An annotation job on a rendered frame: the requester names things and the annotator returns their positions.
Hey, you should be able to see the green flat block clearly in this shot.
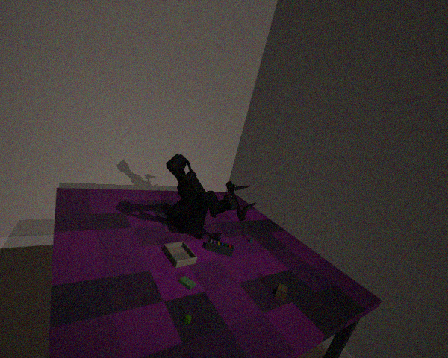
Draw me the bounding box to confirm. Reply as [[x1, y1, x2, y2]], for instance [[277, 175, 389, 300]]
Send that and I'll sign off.
[[179, 276, 196, 290]]

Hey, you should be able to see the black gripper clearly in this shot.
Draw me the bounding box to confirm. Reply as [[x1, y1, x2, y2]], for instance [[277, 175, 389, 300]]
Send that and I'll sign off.
[[220, 181, 256, 221]]

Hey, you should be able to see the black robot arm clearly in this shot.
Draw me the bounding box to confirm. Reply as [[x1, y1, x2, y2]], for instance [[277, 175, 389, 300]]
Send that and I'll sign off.
[[166, 154, 237, 218]]

